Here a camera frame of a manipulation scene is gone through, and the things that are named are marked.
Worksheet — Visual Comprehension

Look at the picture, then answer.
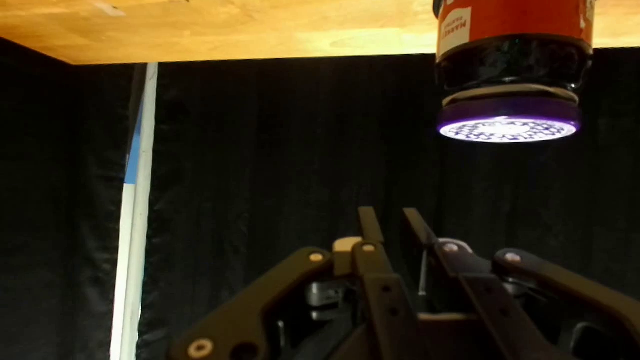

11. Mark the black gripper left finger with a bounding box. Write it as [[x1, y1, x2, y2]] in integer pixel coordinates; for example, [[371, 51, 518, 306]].
[[166, 205, 428, 360]]

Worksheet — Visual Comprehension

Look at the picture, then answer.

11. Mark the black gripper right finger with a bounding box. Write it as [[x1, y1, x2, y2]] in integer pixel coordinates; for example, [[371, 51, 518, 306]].
[[403, 205, 640, 360]]

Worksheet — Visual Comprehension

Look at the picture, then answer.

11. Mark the dark coffee cup red sleeve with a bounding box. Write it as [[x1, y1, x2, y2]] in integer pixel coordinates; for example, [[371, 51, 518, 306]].
[[433, 0, 597, 145]]

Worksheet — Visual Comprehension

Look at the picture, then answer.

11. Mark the black curtain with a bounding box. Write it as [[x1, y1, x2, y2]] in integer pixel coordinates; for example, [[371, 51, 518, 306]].
[[0, 35, 640, 360]]

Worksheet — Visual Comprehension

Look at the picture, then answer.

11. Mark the white vertical pole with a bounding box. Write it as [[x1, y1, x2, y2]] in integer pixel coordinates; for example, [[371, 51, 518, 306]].
[[109, 62, 161, 360]]

